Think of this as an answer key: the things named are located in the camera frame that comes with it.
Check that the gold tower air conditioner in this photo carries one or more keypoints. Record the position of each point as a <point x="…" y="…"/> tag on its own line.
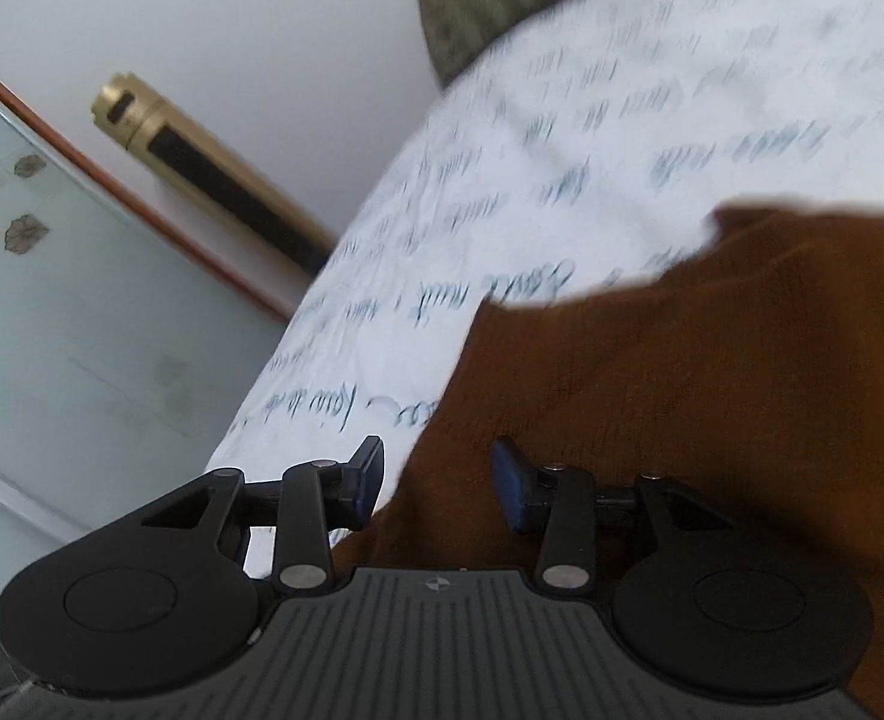
<point x="202" y="169"/>

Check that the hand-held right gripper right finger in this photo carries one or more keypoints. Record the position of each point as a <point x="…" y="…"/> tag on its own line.
<point x="505" y="481"/>

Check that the brown sweater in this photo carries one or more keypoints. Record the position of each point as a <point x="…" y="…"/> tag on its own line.
<point x="674" y="360"/>

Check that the green upholstered headboard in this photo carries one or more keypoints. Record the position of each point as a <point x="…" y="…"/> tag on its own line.
<point x="479" y="0"/>

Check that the glass door with orange frame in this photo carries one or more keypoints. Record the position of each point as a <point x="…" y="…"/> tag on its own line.
<point x="51" y="300"/>

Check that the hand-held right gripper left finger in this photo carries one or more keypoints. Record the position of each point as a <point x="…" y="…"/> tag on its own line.
<point x="367" y="481"/>

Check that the white printed blanket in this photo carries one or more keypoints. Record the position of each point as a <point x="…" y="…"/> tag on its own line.
<point x="562" y="127"/>

